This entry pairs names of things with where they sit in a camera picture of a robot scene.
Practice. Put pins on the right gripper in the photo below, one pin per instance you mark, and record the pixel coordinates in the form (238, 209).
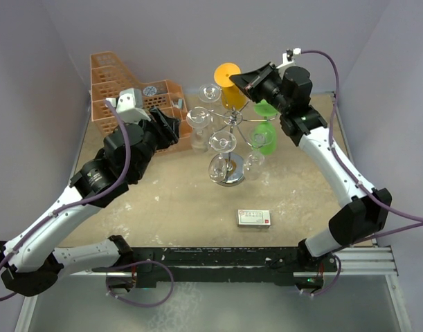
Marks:
(252, 81)

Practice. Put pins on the orange plastic file organizer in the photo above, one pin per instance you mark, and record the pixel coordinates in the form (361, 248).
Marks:
(111, 80)

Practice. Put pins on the black mounting frame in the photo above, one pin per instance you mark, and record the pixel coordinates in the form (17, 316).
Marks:
(281, 266)

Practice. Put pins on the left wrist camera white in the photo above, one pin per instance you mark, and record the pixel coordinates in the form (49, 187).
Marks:
(129, 106)

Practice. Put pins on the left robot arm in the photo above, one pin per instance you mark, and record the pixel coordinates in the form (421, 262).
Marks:
(33, 261)

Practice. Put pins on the chrome wine glass rack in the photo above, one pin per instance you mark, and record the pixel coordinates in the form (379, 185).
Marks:
(237, 141)

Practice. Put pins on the orange plastic goblet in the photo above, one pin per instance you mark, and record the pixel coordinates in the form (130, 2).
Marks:
(230, 86)

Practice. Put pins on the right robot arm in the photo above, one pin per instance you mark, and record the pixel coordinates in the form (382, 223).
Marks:
(362, 210)

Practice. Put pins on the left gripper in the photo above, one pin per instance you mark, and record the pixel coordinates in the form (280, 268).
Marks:
(165, 128)

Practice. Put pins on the clear wine glass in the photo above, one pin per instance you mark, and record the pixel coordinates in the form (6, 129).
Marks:
(198, 119)
(254, 162)
(209, 93)
(221, 166)

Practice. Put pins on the green plastic goblet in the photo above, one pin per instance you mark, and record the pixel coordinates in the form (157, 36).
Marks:
(265, 110)

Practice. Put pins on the small white card box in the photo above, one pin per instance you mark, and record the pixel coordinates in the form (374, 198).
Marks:
(254, 218)

